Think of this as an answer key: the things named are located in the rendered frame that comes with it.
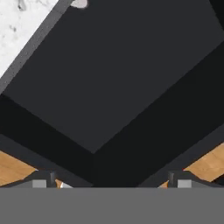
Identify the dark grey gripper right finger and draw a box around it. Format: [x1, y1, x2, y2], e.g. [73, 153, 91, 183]
[167, 170, 224, 188]

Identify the dark grey open drawer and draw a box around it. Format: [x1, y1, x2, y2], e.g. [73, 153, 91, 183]
[0, 0, 224, 188]

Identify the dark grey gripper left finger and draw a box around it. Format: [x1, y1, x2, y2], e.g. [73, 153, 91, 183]
[0, 170, 57, 188]

